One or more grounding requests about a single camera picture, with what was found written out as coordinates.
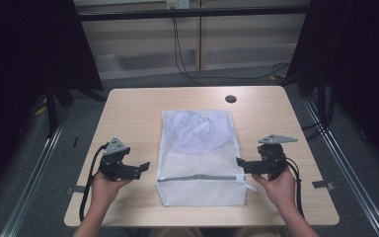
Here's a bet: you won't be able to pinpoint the black floor cables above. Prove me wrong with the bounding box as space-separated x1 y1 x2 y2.
301 120 326 141

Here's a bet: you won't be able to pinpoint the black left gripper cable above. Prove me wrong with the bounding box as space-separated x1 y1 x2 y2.
78 142 110 223

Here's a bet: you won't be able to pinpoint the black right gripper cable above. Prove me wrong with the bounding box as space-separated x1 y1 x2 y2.
285 156 306 219

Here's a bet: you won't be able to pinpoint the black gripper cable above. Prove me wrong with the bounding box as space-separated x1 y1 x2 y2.
285 156 306 219
78 142 110 223

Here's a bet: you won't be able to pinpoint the black metal stand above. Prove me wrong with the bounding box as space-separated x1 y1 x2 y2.
315 67 336 132
43 78 76 139

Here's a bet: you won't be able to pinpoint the black curtain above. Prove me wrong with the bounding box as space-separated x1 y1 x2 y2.
286 0 379 174
0 0 104 200

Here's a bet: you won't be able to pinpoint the white wall outlet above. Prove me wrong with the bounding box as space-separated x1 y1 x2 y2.
166 0 190 10

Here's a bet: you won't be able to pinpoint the black wall cables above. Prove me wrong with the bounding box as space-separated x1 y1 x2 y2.
171 15 291 87

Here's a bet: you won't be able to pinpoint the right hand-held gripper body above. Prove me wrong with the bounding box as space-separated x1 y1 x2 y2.
257 133 299 182

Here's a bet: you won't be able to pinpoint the person's lap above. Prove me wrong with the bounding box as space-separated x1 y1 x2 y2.
146 226 284 237

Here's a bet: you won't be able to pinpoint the black horizontal bar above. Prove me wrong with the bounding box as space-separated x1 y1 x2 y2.
76 5 312 23

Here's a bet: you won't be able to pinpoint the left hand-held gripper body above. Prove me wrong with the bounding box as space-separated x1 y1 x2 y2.
98 136 136 182

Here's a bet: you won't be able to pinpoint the grey tape strip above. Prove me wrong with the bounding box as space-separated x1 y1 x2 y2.
311 180 338 191
64 185 89 196

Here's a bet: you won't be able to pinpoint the person's right hand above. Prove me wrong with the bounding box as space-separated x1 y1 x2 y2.
251 167 298 212

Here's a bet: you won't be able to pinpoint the white mesh laundry bag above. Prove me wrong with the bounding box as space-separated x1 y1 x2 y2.
155 109 258 207

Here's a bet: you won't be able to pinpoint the person's left hand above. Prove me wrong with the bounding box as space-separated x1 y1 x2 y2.
90 171 133 208

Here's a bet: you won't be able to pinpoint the pale blue cloth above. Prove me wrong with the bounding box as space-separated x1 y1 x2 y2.
167 111 235 156

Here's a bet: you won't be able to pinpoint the metal floor rail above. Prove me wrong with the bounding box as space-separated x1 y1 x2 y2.
0 120 65 237
303 98 379 237

